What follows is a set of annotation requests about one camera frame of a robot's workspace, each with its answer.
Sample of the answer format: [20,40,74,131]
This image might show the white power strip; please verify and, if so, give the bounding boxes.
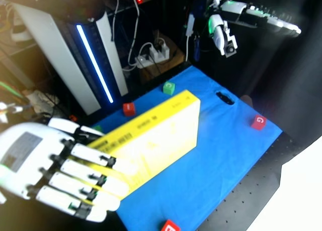
[134,49,172,69]

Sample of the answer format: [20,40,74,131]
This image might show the red block with minus sign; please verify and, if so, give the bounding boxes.
[122,102,136,117]

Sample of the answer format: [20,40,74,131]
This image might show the blue stick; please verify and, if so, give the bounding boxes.
[194,34,202,62]

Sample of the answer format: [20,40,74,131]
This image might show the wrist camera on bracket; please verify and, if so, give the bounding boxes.
[223,21,238,58]

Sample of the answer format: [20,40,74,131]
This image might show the red block with letter G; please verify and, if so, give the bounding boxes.
[250,114,267,130]

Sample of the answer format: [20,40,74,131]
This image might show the white cable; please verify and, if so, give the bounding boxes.
[110,0,141,70]

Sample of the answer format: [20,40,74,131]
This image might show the yellow box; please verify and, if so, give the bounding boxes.
[87,89,202,200]

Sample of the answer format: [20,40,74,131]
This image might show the red block with letter E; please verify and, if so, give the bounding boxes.
[160,219,181,231]

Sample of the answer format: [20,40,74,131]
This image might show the brown board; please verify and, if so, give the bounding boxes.
[137,33,186,85]

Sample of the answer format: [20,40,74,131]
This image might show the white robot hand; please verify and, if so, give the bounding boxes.
[208,1,302,55]
[0,117,138,223]

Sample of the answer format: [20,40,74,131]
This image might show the white plug adapter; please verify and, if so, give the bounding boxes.
[149,42,170,61]

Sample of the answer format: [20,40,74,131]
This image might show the green letter block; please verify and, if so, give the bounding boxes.
[163,82,176,95]

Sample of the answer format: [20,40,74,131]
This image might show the white tower with blue light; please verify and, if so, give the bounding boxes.
[11,2,129,116]

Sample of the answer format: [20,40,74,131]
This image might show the white charger with cable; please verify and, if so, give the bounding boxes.
[185,12,196,63]

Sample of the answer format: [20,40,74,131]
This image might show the thick green cable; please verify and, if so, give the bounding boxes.
[0,81,29,101]

